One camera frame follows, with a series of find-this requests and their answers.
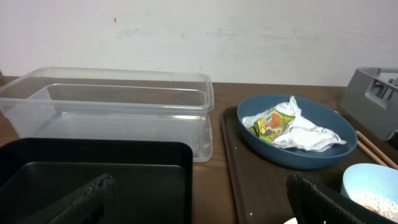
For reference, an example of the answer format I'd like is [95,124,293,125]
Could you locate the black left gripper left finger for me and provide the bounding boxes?
[20,174,116,224]

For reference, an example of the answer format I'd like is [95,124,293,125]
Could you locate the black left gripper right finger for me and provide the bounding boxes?
[286,173,394,224]

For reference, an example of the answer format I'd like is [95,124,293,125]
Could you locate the light blue bowl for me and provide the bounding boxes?
[340,163,397,204]

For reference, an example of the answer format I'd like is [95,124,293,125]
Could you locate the white napkin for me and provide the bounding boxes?
[242,96,346,152]

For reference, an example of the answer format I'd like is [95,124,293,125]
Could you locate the rice leftovers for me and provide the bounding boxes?
[352,190,397,222]

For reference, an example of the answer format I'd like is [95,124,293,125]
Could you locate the dark blue plate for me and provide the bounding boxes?
[237,94,358,170]

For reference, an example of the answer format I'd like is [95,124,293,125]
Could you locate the yellow green snack wrapper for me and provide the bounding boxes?
[249,108,295,143]

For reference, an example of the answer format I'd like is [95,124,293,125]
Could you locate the grey dishwasher rack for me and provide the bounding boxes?
[339,67,397,141]

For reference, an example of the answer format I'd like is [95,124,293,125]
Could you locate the dark brown serving tray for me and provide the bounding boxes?
[220,106,384,224]

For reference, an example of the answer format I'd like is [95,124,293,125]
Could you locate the black plastic tray bin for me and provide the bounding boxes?
[1,138,193,223]

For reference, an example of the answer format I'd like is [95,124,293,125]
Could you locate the wooden chopstick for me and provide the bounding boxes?
[356,131,397,169]
[358,141,388,167]

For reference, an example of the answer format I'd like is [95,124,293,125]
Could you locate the clear plastic bin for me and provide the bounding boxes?
[1,67,214,162]

